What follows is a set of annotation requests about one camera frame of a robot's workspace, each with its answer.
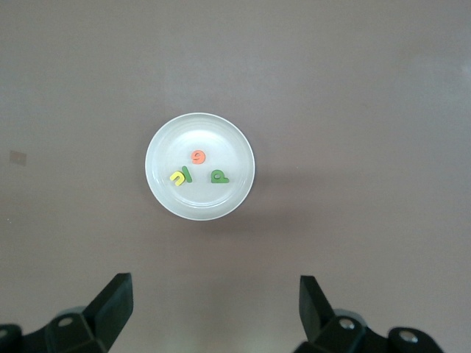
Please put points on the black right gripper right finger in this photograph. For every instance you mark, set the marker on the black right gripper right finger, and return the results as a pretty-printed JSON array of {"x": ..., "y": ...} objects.
[{"x": 327, "y": 334}]

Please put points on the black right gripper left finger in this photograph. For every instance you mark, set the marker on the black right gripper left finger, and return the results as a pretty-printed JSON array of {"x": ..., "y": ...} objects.
[{"x": 92, "y": 327}]

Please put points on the yellow letter u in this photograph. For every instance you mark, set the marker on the yellow letter u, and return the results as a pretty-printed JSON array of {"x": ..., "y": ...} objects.
[{"x": 173, "y": 177}]

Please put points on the green letter l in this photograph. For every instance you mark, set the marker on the green letter l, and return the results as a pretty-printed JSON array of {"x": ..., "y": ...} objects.
[{"x": 187, "y": 174}]

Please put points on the dark green letter d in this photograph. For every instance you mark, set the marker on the dark green letter d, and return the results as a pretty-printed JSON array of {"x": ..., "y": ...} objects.
[{"x": 213, "y": 179}]

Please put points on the orange letter e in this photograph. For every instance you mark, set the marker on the orange letter e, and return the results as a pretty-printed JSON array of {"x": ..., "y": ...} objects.
[{"x": 194, "y": 158}]

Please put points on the brown tape patch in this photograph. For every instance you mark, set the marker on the brown tape patch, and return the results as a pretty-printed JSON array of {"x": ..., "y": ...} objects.
[{"x": 17, "y": 158}]

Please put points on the beige round plate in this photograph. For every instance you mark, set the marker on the beige round plate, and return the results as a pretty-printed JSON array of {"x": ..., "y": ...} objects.
[{"x": 221, "y": 139}]

